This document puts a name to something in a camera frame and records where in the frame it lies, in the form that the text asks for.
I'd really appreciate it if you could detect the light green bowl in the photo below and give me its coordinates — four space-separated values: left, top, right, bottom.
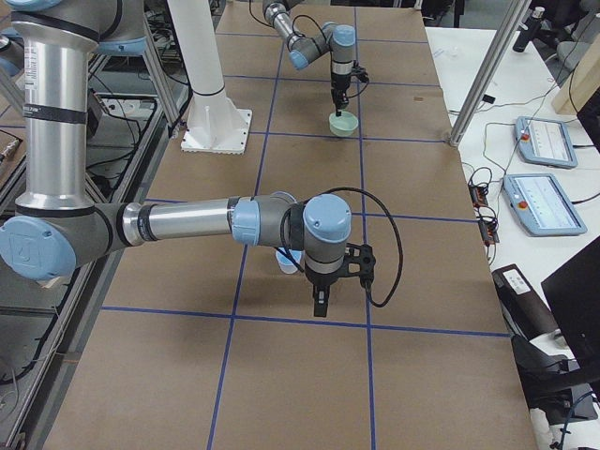
328 111 359 137

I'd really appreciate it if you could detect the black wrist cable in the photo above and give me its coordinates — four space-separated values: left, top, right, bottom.
290 13 371 99
327 187 405 308

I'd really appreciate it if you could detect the teach pendant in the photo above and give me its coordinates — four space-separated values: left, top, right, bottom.
502 173 588 237
515 116 578 169

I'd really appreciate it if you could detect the black monitor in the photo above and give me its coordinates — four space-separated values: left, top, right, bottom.
541 97 600 376

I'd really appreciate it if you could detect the black water bottle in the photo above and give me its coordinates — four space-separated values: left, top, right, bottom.
512 7 546 53

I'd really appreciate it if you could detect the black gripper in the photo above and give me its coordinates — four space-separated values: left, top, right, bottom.
331 72 351 117
305 268 339 318

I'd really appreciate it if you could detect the lower teach pendant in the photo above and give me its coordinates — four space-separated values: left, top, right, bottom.
502 173 588 237

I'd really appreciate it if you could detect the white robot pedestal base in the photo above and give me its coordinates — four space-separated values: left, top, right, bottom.
168 0 252 155

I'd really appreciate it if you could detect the aluminium frame post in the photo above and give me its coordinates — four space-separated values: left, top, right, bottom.
448 0 530 147

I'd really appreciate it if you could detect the upper teach pendant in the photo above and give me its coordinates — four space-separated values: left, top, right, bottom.
515 116 578 169

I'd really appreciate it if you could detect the light blue plastic cup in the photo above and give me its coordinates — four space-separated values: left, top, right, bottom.
275 248 303 275

